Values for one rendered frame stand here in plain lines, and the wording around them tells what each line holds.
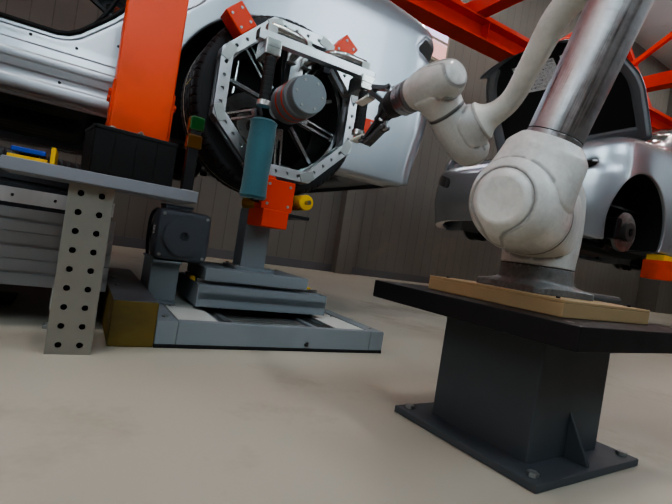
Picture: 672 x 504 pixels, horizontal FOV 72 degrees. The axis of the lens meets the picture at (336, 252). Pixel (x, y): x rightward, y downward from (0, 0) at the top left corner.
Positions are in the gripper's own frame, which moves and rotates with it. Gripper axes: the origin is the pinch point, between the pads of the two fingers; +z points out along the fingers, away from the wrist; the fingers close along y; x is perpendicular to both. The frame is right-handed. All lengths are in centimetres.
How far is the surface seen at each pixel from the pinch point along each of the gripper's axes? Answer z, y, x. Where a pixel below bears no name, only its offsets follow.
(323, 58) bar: 7.5, -19.5, -12.0
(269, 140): 17.9, 8.9, -21.5
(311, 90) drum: 13.2, -10.6, -11.7
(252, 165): 20.1, 17.9, -24.9
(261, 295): 39, 58, -7
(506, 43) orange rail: 232, -292, 340
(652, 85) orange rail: 172, -309, 572
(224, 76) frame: 28.5, -11.2, -36.6
